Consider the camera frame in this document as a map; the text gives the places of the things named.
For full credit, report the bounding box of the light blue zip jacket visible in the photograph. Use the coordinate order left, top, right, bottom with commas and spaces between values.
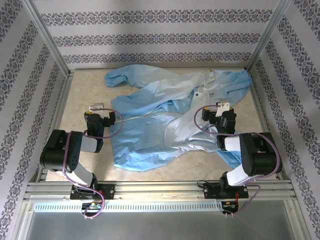
103, 64, 253, 173

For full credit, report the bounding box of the small left connector board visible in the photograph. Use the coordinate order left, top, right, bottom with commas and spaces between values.
81, 202, 105, 211

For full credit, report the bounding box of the small connector board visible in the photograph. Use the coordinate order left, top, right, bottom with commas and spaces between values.
81, 202, 105, 211
221, 200, 240, 210

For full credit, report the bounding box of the small right connector board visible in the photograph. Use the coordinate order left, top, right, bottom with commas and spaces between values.
221, 200, 240, 210

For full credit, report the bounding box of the sheet metal panel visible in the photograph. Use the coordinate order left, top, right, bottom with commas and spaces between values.
14, 199, 301, 240

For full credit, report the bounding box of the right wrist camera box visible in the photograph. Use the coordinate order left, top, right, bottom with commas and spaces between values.
215, 99, 231, 117

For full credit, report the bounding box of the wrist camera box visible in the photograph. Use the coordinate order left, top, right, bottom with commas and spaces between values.
215, 99, 231, 117
88, 101, 106, 112

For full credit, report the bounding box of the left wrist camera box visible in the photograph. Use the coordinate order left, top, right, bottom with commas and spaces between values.
88, 101, 106, 112

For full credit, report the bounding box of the aluminium table side rail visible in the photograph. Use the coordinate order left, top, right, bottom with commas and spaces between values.
34, 71, 76, 182
246, 71, 286, 181

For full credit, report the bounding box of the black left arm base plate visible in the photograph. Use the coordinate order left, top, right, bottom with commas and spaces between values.
70, 183, 116, 201

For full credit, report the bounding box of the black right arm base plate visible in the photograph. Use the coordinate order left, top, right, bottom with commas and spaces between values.
203, 182, 250, 200

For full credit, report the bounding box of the aluminium frame post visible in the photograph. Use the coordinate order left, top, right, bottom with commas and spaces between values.
21, 0, 75, 77
244, 0, 295, 75

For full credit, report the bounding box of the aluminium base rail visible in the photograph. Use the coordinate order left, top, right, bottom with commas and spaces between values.
23, 181, 297, 201

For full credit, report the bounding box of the slotted metal cable duct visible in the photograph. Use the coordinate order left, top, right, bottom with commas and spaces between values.
33, 201, 223, 213

